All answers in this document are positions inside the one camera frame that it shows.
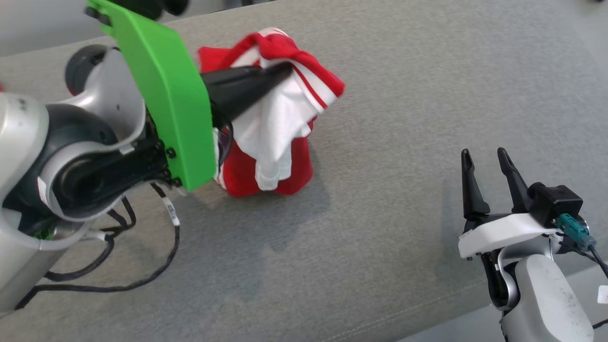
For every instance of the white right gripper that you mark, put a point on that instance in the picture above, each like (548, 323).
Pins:
(503, 232)

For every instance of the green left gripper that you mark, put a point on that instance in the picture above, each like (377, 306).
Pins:
(166, 95)

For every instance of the red white striped trousers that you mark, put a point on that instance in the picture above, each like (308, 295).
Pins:
(280, 123)

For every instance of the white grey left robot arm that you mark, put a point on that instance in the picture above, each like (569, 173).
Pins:
(19, 137)

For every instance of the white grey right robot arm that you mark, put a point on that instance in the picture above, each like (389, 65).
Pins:
(546, 304)

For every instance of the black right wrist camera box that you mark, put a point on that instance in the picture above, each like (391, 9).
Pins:
(558, 202)

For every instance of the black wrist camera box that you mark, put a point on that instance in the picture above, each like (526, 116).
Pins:
(152, 5)
(558, 202)

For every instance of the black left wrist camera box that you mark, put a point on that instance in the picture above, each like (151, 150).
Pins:
(152, 5)

